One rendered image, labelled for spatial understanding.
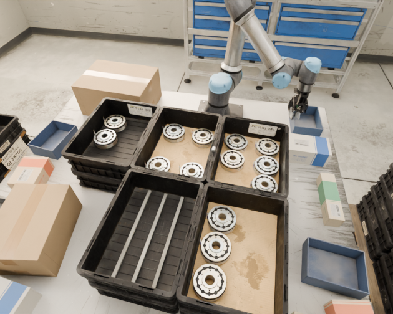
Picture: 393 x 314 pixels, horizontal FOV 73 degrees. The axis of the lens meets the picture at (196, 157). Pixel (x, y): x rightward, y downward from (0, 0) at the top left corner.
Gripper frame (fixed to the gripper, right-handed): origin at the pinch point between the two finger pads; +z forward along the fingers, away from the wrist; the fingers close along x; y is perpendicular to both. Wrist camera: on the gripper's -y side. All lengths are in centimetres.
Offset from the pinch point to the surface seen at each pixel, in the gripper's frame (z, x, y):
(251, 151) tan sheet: -7.6, -23.8, 38.1
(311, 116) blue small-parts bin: 5.0, 13.0, -8.9
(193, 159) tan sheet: -8, -49, 47
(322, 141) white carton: -3.6, 11.9, 21.4
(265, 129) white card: -13.8, -18.4, 29.1
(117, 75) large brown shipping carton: -15, -101, -3
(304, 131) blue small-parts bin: 1.3, 5.9, 10.0
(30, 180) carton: -2, -119, 66
